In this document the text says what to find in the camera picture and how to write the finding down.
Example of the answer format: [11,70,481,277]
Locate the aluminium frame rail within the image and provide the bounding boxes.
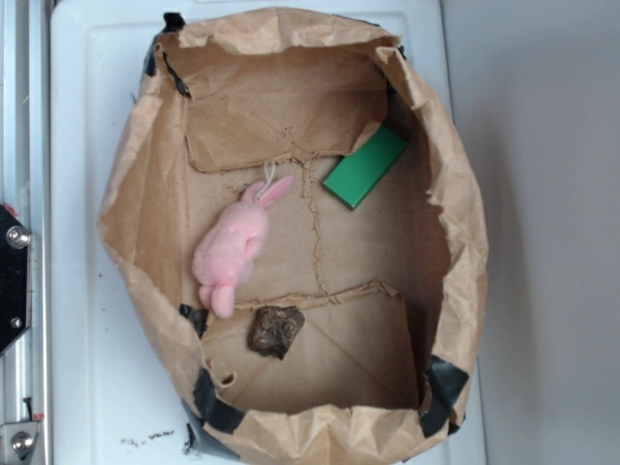
[1,1,55,464]

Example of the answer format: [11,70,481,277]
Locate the brown crumpled lump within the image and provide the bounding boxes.
[247,306,305,360]

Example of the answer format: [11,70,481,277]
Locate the black mounting plate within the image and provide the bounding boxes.
[1,203,32,356]

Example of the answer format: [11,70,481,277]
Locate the brown paper bag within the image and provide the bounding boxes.
[98,8,489,464]

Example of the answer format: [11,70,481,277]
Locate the green rectangular block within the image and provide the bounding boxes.
[323,126,408,210]

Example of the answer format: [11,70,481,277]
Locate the silver corner bracket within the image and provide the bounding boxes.
[0,421,45,465]

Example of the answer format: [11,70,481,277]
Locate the pink plush bunny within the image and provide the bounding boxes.
[192,165,295,319]

